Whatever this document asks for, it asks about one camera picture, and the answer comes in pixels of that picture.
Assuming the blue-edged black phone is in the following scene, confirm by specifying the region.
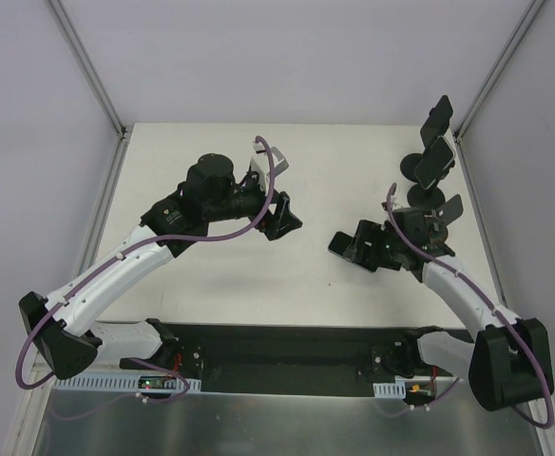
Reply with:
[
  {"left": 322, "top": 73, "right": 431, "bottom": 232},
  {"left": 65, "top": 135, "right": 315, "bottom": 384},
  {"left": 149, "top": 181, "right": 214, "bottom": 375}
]
[{"left": 328, "top": 231, "right": 354, "bottom": 260}]

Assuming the black clamp phone stand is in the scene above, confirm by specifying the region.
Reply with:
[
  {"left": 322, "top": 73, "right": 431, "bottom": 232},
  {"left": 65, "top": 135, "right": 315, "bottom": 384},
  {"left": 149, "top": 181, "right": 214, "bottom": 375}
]
[
  {"left": 399, "top": 94, "right": 454, "bottom": 182},
  {"left": 407, "top": 170, "right": 449, "bottom": 210}
]

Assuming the white-edged black phone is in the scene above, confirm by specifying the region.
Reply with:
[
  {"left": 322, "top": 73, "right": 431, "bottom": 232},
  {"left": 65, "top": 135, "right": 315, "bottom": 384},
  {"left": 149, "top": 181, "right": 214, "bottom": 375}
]
[{"left": 413, "top": 136, "right": 454, "bottom": 189}]

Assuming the grey stand with wooden base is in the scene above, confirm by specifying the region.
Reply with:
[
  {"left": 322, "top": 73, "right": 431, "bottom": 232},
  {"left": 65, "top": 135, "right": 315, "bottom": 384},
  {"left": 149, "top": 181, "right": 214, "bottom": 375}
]
[{"left": 425, "top": 194, "right": 464, "bottom": 245}]

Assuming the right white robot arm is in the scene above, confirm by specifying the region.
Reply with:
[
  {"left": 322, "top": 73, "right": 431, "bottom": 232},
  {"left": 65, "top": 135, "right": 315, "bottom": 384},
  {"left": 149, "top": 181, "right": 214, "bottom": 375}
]
[{"left": 329, "top": 208, "right": 554, "bottom": 411}]

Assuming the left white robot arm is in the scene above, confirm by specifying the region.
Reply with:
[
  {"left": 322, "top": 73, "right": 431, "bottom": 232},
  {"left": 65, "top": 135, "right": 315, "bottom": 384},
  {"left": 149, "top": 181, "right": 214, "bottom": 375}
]
[{"left": 19, "top": 147, "right": 302, "bottom": 380}]

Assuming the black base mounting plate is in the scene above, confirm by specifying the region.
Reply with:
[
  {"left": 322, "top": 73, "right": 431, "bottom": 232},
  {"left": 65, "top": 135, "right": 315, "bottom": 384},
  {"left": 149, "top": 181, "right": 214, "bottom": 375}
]
[{"left": 118, "top": 322, "right": 473, "bottom": 395}]

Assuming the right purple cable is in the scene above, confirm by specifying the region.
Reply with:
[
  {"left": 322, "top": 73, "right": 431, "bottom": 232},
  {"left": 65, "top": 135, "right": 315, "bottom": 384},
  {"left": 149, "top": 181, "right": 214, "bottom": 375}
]
[{"left": 386, "top": 182, "right": 555, "bottom": 428}]

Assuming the purple cable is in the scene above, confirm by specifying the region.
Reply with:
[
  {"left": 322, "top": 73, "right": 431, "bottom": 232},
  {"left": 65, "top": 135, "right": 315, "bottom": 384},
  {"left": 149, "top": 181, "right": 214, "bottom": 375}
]
[
  {"left": 15, "top": 135, "right": 278, "bottom": 390},
  {"left": 386, "top": 182, "right": 555, "bottom": 428}
]

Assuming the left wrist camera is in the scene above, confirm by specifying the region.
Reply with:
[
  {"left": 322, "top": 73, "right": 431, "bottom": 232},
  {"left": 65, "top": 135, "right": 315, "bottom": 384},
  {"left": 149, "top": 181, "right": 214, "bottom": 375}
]
[{"left": 249, "top": 142, "right": 289, "bottom": 193}]

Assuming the right white cable duct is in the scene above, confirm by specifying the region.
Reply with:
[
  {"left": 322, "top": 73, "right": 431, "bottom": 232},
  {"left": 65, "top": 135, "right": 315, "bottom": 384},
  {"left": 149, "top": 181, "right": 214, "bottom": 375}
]
[{"left": 373, "top": 377, "right": 438, "bottom": 400}]

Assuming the white cable duct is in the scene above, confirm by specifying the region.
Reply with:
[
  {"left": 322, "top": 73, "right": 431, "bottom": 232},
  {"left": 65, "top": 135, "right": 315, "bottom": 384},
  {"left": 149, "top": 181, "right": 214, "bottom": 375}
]
[
  {"left": 53, "top": 372, "right": 186, "bottom": 393},
  {"left": 373, "top": 377, "right": 438, "bottom": 400}
]

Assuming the left white cable duct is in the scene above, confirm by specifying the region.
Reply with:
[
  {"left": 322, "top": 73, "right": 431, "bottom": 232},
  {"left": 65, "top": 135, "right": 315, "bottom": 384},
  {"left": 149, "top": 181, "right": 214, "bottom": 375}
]
[{"left": 53, "top": 372, "right": 186, "bottom": 393}]

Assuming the aluminium frame post left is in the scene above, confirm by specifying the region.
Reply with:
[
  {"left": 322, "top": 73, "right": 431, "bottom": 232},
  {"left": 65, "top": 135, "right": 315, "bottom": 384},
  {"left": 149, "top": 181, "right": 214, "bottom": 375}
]
[{"left": 45, "top": 0, "right": 128, "bottom": 140}]

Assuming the aluminium frame post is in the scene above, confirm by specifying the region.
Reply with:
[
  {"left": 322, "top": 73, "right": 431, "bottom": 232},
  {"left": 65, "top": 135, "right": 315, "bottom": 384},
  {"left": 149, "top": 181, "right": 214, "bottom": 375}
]
[
  {"left": 453, "top": 0, "right": 548, "bottom": 144},
  {"left": 45, "top": 0, "right": 128, "bottom": 140}
]

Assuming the aluminium frame post right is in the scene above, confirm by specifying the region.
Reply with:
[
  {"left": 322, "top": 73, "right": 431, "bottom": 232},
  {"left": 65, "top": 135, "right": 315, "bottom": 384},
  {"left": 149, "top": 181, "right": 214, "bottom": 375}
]
[{"left": 453, "top": 0, "right": 548, "bottom": 144}]

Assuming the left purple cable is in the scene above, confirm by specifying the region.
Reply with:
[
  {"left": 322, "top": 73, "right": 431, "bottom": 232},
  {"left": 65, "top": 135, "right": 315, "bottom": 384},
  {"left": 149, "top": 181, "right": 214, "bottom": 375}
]
[{"left": 15, "top": 135, "right": 278, "bottom": 390}]

